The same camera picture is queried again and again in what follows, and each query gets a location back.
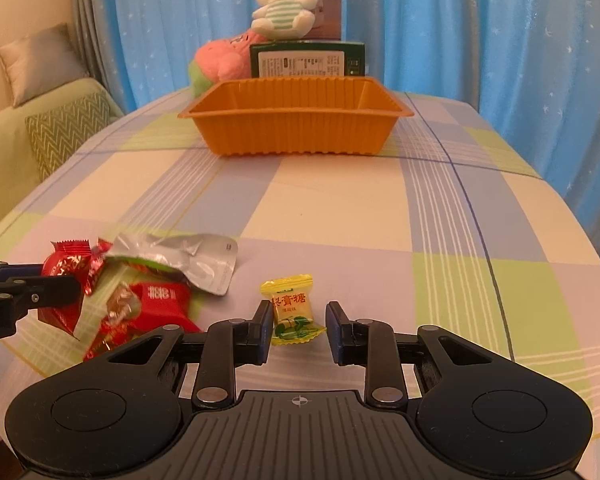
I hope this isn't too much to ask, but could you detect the red and gold candy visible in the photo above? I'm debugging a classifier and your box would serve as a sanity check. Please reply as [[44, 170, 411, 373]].
[[82, 282, 143, 363]]

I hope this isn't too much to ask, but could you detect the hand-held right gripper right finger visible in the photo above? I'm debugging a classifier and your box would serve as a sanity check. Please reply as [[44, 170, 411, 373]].
[[326, 301, 513, 409]]

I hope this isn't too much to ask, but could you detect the white striped plush rabbit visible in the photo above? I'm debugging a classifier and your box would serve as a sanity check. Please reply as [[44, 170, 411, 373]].
[[251, 0, 322, 41]]

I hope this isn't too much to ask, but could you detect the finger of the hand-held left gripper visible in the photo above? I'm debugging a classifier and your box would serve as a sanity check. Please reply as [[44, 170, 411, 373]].
[[0, 256, 46, 282], [0, 276, 83, 317]]

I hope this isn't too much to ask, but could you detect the silver foil snack packet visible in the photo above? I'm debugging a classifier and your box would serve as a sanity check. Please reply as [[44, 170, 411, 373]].
[[77, 232, 239, 341]]

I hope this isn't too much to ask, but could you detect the grey satin cushion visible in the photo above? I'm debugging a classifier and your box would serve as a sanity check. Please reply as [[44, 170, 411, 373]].
[[0, 22, 91, 108]]

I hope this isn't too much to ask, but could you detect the pink and green plush toy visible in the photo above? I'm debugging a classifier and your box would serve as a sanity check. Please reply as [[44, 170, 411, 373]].
[[189, 30, 263, 100]]

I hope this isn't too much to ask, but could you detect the green chevron cushion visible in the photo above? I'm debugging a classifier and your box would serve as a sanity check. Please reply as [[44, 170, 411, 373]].
[[24, 92, 113, 183]]

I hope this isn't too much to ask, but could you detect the orange plastic tray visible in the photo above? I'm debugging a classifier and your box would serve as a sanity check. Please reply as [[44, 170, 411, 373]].
[[178, 77, 415, 157]]

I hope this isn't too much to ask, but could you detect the dark green cardboard box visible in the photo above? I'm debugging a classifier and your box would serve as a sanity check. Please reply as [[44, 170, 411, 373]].
[[249, 39, 367, 81]]

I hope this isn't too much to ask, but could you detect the yellow candy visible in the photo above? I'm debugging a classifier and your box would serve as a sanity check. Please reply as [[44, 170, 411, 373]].
[[259, 274, 327, 347]]

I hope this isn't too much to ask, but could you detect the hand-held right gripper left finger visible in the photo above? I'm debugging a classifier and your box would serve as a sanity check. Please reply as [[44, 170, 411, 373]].
[[87, 301, 276, 409]]

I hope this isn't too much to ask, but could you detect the red twist-wrapped candy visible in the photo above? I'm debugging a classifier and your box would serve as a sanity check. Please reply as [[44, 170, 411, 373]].
[[36, 238, 113, 343]]

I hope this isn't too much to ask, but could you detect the light green sofa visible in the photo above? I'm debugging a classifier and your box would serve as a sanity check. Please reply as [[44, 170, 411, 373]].
[[0, 77, 126, 241]]

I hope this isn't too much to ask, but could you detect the brown picture box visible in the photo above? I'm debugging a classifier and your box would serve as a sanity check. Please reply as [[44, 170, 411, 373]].
[[272, 0, 343, 41]]

